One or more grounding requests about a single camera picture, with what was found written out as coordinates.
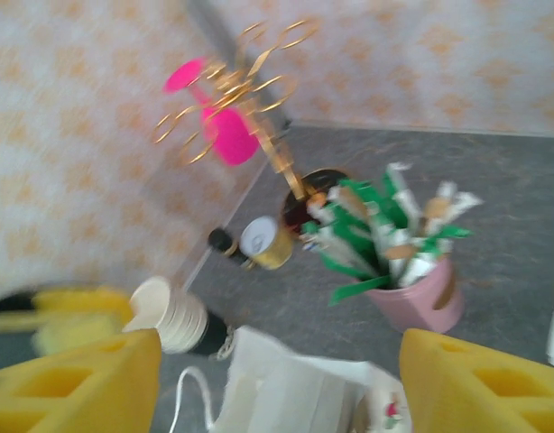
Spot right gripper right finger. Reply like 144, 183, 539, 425
399, 327, 554, 433

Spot yellow pull-tab can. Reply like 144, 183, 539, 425
239, 215, 295, 271

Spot pink straw holder cup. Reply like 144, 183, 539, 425
365, 256, 466, 335

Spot nested white paper cups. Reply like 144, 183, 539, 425
123, 275, 235, 357

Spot gold wire glass rack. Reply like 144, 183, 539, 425
152, 17, 350, 235

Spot black cap spice bottle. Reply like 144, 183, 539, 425
208, 227, 255, 271

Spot pink plastic wine glass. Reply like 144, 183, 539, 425
162, 57, 260, 167

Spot white paper bag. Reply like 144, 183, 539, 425
171, 324, 413, 433

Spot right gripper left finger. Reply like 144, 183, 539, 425
0, 328, 163, 433

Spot white green wrapped straw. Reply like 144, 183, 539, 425
439, 191, 482, 235
387, 161, 422, 235

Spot wooden coffee stirrer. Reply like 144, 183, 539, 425
420, 198, 448, 235

